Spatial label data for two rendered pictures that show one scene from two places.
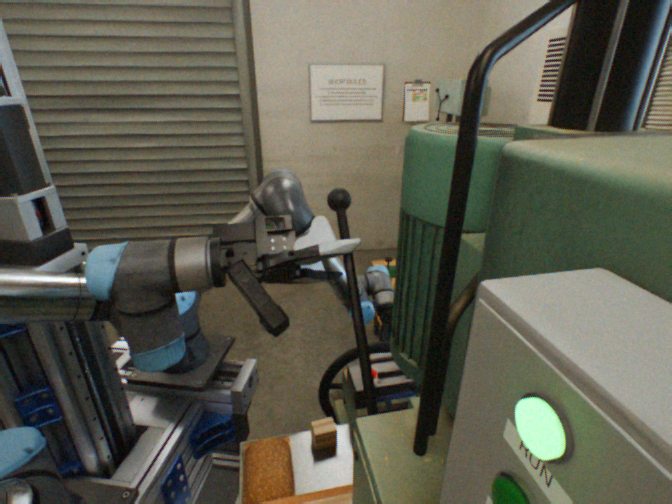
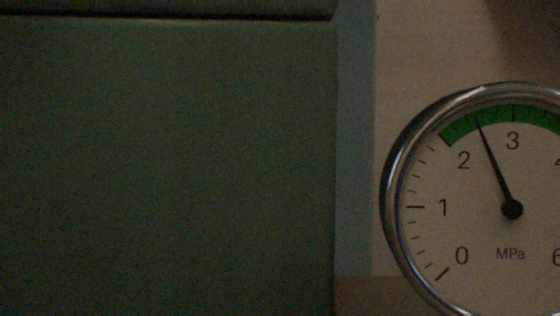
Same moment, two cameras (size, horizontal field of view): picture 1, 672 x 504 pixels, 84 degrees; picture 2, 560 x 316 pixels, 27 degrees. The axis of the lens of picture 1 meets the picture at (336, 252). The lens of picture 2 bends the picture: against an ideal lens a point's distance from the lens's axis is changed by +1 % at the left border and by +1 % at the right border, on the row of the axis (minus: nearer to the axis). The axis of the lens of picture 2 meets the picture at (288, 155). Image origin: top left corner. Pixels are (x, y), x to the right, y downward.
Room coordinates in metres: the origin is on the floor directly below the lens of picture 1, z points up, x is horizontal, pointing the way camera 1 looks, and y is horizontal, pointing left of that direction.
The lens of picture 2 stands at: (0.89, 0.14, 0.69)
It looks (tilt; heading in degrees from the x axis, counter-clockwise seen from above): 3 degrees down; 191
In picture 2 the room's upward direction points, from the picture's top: 1 degrees clockwise
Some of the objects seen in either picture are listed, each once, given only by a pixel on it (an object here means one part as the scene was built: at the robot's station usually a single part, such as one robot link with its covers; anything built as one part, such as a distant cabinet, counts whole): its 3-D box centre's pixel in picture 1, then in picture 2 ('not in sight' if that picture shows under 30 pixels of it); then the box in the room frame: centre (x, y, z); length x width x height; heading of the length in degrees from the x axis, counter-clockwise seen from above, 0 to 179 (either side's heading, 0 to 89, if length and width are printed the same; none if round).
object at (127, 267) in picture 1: (139, 271); not in sight; (0.46, 0.27, 1.32); 0.11 x 0.08 x 0.09; 102
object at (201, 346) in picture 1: (181, 342); not in sight; (0.88, 0.45, 0.87); 0.15 x 0.15 x 0.10
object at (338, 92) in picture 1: (346, 93); not in sight; (3.44, -0.09, 1.48); 0.64 x 0.02 x 0.46; 97
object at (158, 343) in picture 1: (149, 325); not in sight; (0.47, 0.28, 1.22); 0.11 x 0.08 x 0.11; 46
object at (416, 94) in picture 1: (417, 100); not in sight; (3.49, -0.70, 1.42); 0.23 x 0.06 x 0.34; 97
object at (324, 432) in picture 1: (324, 432); not in sight; (0.53, 0.02, 0.92); 0.04 x 0.03 x 0.04; 108
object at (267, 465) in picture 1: (267, 465); not in sight; (0.46, 0.12, 0.92); 0.14 x 0.09 x 0.04; 12
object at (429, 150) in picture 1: (466, 256); not in sight; (0.43, -0.17, 1.35); 0.18 x 0.18 x 0.31
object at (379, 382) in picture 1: (378, 375); not in sight; (0.61, -0.09, 0.99); 0.13 x 0.11 x 0.06; 102
